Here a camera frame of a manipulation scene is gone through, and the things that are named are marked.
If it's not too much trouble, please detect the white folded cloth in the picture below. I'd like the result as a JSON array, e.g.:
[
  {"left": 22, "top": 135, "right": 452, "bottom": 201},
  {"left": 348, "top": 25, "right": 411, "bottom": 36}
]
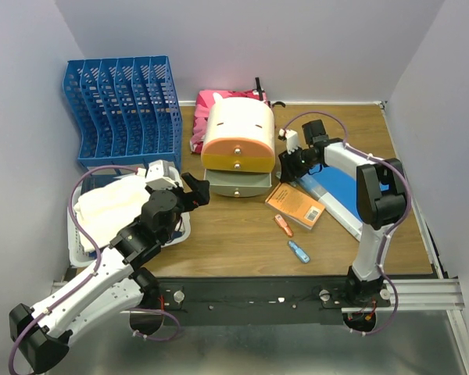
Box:
[{"left": 73, "top": 174, "right": 149, "bottom": 252}]

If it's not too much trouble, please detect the yellow drawer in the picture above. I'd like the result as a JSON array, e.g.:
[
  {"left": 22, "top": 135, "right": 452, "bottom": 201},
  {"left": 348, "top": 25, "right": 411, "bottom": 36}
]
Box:
[{"left": 201, "top": 154, "right": 275, "bottom": 173}]

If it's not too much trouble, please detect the white mini drawer cabinet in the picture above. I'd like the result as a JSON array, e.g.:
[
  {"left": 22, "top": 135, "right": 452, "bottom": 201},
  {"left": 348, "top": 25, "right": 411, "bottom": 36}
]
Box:
[{"left": 200, "top": 98, "right": 277, "bottom": 175}]

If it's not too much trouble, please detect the orange correction tape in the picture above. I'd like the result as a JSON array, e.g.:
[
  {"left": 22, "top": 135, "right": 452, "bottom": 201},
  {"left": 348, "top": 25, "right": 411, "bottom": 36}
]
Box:
[{"left": 274, "top": 214, "right": 294, "bottom": 238}]

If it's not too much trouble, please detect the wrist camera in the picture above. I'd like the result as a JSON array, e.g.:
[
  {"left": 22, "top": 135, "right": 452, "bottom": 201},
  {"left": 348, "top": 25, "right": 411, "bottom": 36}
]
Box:
[
  {"left": 278, "top": 128, "right": 300, "bottom": 155},
  {"left": 145, "top": 159, "right": 179, "bottom": 191}
]

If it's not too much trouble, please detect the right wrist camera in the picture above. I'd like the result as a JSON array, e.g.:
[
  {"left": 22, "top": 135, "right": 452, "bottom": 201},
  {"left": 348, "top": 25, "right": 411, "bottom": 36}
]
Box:
[{"left": 278, "top": 128, "right": 300, "bottom": 155}]

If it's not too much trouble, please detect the white laundry basket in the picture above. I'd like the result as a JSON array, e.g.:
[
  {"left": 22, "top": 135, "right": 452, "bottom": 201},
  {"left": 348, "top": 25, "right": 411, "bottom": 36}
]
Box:
[{"left": 67, "top": 168, "right": 183, "bottom": 267}]

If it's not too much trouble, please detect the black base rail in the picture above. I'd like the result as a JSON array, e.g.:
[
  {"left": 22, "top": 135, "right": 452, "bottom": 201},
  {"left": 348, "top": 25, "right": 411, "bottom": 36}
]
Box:
[{"left": 138, "top": 276, "right": 391, "bottom": 326}]

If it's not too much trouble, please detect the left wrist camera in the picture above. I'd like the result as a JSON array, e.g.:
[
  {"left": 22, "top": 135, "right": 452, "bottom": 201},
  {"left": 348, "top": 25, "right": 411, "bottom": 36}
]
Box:
[{"left": 145, "top": 159, "right": 179, "bottom": 191}]

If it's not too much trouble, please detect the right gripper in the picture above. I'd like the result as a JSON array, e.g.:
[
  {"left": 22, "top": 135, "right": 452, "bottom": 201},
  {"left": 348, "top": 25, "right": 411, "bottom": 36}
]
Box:
[{"left": 277, "top": 145, "right": 317, "bottom": 184}]

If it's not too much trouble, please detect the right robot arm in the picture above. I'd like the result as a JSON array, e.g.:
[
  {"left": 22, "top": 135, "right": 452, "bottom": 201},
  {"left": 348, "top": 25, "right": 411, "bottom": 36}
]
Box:
[{"left": 277, "top": 120, "right": 412, "bottom": 306}]

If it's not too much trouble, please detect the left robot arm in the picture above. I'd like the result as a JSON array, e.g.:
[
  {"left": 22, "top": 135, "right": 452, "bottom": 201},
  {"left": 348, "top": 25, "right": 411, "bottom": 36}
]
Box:
[{"left": 8, "top": 173, "right": 210, "bottom": 374}]

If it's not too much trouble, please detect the grey bottom drawer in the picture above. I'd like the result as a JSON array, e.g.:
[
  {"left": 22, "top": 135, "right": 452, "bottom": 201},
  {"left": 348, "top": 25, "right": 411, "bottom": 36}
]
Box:
[{"left": 204, "top": 170, "right": 272, "bottom": 198}]

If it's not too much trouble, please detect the orange paperback book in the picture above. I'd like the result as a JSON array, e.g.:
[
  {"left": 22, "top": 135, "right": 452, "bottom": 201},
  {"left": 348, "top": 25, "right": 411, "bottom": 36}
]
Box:
[{"left": 265, "top": 183, "right": 325, "bottom": 230}]

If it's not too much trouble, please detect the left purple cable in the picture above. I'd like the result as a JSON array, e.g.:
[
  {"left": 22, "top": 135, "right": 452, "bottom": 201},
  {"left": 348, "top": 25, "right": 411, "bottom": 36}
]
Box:
[{"left": 8, "top": 166, "right": 148, "bottom": 374}]

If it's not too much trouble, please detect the aluminium frame rail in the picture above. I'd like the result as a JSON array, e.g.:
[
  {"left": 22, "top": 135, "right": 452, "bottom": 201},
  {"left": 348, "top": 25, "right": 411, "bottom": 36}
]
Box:
[{"left": 47, "top": 278, "right": 464, "bottom": 322}]

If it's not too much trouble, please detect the blue correction tape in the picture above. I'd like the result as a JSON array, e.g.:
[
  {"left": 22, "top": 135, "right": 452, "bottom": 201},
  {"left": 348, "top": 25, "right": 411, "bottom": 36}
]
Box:
[{"left": 288, "top": 241, "right": 310, "bottom": 264}]

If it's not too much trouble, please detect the blue document folder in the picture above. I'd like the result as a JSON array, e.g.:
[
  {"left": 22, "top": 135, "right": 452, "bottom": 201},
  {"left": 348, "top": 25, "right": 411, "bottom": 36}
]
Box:
[{"left": 293, "top": 166, "right": 392, "bottom": 242}]

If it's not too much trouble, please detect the blue plastic file organizer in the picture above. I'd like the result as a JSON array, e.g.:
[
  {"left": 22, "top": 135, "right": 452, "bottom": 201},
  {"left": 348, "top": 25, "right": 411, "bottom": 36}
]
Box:
[{"left": 63, "top": 55, "right": 183, "bottom": 170}]

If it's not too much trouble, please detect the pink camouflage cloth bag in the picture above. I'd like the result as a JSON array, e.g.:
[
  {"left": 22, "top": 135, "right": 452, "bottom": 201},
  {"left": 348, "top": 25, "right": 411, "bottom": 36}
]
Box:
[{"left": 189, "top": 90, "right": 269, "bottom": 154}]

